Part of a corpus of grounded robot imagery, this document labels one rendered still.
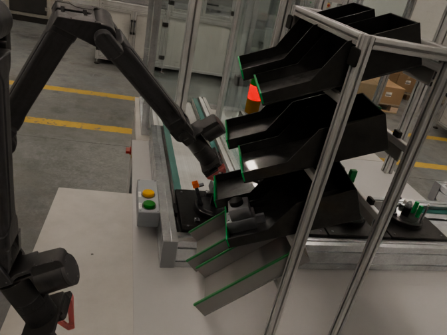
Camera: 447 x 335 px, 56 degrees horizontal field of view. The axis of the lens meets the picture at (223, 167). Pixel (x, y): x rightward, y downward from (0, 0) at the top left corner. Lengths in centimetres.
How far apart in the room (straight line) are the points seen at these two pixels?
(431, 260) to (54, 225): 131
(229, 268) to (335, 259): 51
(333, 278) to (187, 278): 49
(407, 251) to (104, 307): 101
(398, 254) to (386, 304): 21
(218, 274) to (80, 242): 51
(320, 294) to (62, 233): 84
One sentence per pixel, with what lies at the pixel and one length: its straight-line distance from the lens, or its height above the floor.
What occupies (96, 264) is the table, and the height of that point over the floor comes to 86.
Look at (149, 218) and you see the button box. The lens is 140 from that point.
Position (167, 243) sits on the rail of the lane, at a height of 95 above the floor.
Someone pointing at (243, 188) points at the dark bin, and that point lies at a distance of 107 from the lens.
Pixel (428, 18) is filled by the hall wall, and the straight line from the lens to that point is 1092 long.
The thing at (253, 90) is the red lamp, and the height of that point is 135.
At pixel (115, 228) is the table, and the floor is 86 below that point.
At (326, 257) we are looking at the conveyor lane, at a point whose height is 91.
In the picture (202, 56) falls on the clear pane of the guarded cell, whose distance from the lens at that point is 259.
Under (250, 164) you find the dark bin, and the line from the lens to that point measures 88.
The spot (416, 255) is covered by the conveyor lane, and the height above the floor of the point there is 93.
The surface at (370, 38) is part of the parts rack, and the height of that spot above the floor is 166.
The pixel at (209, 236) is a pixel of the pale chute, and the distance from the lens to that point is 121.
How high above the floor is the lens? 173
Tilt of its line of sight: 26 degrees down
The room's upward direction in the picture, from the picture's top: 12 degrees clockwise
